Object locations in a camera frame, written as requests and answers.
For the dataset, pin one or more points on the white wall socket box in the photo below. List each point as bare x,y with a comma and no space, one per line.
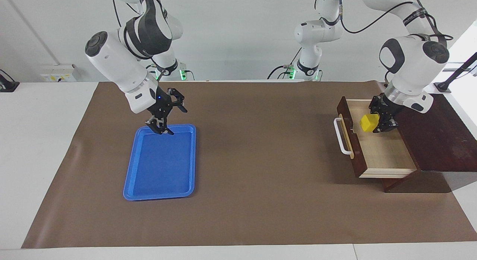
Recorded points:
59,73

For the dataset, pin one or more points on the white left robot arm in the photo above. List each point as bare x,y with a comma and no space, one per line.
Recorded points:
410,66

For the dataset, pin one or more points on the brown table mat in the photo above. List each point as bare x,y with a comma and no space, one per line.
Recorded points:
261,159

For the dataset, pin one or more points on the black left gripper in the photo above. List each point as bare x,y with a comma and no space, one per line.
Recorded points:
390,109

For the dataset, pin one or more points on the yellow cube block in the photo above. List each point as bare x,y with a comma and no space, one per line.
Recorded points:
369,123

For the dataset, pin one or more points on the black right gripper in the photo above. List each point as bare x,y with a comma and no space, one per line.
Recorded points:
159,103

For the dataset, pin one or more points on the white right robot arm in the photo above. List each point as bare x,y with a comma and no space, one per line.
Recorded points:
111,59

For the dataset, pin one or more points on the dark wooden cabinet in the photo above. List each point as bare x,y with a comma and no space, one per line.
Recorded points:
439,140

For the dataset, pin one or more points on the blue plastic tray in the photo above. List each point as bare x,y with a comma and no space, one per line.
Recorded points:
160,167

